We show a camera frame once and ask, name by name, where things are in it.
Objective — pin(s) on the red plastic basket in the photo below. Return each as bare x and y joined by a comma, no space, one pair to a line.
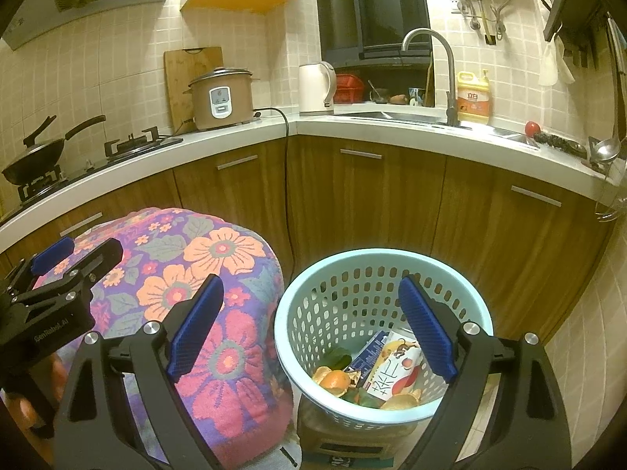
350,88

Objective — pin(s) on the black glass gas stove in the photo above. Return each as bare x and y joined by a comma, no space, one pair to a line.
88,169

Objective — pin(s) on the black wall rack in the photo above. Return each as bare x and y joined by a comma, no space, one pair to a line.
573,10

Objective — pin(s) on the green leaf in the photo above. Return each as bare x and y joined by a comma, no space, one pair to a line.
338,357
362,396

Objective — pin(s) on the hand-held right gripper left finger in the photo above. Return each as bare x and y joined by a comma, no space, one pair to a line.
196,328

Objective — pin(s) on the black wok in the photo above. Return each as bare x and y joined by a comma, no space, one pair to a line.
34,161

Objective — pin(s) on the white electric kettle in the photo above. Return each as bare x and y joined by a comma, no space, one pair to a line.
313,88

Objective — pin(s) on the steel ladle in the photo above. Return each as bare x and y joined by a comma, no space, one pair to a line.
605,149

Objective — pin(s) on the yellow dish soap bottle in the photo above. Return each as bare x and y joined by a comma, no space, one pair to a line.
472,100

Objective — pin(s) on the yellow red snack wrapper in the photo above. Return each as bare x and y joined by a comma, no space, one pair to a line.
399,350

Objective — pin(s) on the brown rice cooker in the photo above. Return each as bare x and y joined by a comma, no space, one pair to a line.
220,100

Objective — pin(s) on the white milk carton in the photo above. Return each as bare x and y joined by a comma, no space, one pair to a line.
387,384

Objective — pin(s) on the wooden cutting board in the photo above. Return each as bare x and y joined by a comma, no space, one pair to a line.
188,73

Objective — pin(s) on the dark window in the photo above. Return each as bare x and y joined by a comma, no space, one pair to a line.
382,5

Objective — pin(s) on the wooden lower cabinets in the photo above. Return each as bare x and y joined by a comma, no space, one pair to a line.
392,205

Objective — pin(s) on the steel faucet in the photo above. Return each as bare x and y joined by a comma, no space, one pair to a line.
448,83

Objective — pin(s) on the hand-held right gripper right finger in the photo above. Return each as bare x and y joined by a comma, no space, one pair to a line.
426,328

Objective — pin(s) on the red tomato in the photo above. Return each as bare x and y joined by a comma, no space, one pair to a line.
532,128

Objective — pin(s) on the floral cloth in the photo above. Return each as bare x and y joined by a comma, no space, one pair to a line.
220,362

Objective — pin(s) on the white countertop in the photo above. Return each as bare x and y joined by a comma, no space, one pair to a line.
343,129

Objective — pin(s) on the white hanging cloth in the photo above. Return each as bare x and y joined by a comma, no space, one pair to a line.
556,66

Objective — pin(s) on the light blue plastic basket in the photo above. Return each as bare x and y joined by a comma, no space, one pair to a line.
303,313

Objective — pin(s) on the steel sink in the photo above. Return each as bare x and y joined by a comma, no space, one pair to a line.
392,116

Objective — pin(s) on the dark bowl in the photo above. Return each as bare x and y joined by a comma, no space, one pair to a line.
379,95

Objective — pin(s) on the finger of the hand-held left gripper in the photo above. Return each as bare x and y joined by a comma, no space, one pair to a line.
100,254
51,254

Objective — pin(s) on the black burner grate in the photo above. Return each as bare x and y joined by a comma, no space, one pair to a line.
41,186
130,144

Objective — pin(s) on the person's left hand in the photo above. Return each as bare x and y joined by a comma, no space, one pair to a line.
59,377

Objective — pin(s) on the large orange peel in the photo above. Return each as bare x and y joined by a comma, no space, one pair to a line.
335,381

